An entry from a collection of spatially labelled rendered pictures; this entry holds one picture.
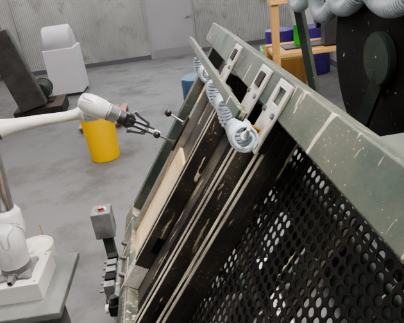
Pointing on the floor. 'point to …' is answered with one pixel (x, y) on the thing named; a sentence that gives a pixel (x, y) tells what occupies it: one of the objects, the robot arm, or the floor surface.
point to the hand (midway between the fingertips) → (154, 131)
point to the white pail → (41, 244)
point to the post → (109, 245)
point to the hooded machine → (63, 60)
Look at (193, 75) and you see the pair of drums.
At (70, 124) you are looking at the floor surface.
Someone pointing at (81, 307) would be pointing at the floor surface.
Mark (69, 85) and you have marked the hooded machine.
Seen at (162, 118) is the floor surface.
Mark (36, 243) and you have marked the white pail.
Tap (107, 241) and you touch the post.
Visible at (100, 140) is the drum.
